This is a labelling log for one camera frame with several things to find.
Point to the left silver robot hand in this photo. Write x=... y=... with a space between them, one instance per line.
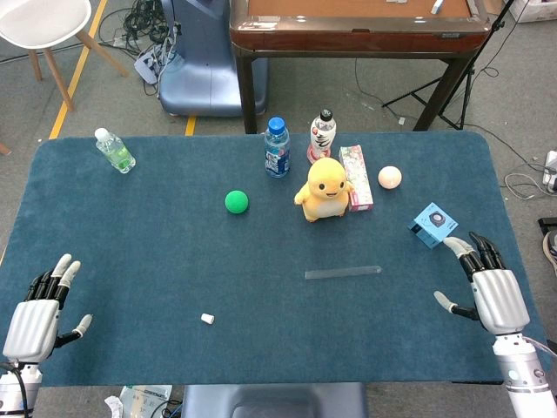
x=32 y=322

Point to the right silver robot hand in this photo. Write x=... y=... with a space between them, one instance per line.
x=500 y=300

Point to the clear glass test tube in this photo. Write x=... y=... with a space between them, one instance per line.
x=344 y=273

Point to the small white cap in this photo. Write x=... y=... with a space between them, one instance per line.
x=207 y=318

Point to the grey sneaker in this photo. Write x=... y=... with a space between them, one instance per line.
x=552 y=252

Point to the black flat device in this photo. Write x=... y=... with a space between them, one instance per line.
x=549 y=224

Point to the small light blue box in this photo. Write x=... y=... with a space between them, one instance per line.
x=433 y=226

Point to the clear plastic bag with papers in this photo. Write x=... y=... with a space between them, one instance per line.
x=143 y=398

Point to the dark blue table mat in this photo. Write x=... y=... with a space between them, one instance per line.
x=174 y=261

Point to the peach coloured ball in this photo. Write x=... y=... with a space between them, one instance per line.
x=389 y=177

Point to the pink floral carton box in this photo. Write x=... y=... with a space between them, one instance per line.
x=360 y=183

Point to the green label clear bottle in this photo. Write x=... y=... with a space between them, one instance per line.
x=116 y=152

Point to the yellow plush duck toy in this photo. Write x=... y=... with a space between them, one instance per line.
x=326 y=187

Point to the black tripod stand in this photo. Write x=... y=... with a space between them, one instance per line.
x=452 y=93

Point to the green foam ball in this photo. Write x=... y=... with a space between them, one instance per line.
x=236 y=202

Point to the black cap white drink bottle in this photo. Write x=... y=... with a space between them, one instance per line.
x=321 y=137

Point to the blue grey robot torso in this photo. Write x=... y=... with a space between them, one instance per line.
x=274 y=400

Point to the blue cap water bottle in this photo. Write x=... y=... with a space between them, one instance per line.
x=277 y=152

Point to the white power strip with plugs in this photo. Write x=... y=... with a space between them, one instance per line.
x=148 y=65

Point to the brown mahjong table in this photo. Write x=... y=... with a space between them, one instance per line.
x=357 y=39

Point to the white chair with wooden legs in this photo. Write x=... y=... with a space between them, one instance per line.
x=43 y=22

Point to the blue grey machine base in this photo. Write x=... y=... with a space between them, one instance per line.
x=204 y=56

